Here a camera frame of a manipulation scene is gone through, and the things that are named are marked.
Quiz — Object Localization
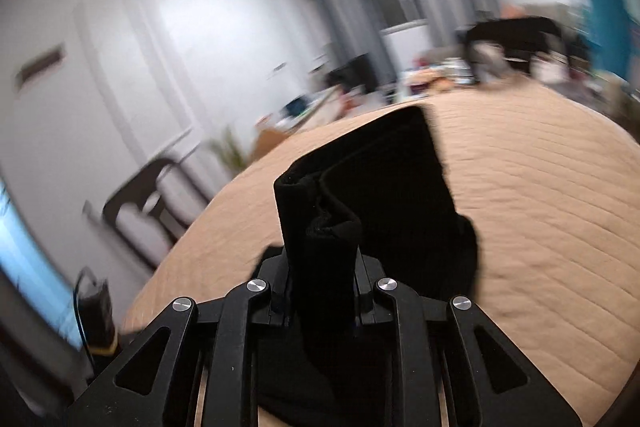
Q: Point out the black pants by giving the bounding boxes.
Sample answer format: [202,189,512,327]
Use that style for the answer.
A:
[256,105,478,426]

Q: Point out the beige quilted bedspread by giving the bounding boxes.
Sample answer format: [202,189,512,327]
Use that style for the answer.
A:
[122,78,639,426]

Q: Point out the green potted plant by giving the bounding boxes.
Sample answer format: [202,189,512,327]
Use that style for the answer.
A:
[208,126,248,176]

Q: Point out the dark chair near window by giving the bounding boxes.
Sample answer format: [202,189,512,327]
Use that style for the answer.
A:
[460,16,570,83]

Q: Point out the blue plastic pitcher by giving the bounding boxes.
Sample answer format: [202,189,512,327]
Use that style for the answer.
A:
[578,0,631,80]

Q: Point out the blue striped curtains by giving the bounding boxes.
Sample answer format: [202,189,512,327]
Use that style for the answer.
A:
[294,0,501,84]

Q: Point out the dark chair by wall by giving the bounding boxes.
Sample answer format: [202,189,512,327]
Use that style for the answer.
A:
[102,156,210,272]

